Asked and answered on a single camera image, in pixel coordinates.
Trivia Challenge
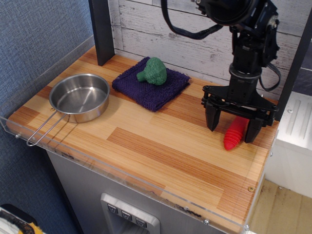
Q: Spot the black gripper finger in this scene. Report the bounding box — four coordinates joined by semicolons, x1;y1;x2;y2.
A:
244;118;264;143
205;103;221;132

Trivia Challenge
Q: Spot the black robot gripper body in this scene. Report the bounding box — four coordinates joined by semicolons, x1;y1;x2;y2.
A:
202;70;278;127

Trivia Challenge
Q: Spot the red handled metal fork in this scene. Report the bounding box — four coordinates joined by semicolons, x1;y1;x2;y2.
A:
223;117;249;151

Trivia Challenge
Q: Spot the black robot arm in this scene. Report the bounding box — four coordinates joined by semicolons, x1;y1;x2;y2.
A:
196;0;281;143

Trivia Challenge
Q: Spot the stainless steel pot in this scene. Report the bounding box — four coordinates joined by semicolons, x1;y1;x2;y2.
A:
26;74;111;147

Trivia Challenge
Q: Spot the white toy sink unit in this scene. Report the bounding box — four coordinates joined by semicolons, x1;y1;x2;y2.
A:
264;92;312;197

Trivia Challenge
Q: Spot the purple folded towel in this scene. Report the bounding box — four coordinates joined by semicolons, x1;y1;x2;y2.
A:
112;57;190;112

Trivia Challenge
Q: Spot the green toy broccoli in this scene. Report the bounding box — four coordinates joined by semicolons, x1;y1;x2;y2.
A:
136;57;167;86

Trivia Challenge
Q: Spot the silver dispenser button panel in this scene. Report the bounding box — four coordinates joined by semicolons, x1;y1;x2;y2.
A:
100;193;161;234

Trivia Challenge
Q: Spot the grey toy fridge cabinet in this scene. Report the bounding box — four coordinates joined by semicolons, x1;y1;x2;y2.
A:
48;152;222;234

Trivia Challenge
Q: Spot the clear acrylic edge guard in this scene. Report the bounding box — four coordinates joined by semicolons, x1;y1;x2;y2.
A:
0;35;280;234

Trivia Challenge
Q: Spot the yellow black object corner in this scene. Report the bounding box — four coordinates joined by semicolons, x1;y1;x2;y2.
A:
0;204;44;234

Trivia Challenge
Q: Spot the black right vertical post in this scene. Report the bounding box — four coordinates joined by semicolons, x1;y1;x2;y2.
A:
275;14;312;121

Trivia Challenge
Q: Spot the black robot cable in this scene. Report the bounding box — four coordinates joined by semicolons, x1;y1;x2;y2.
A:
160;0;224;40

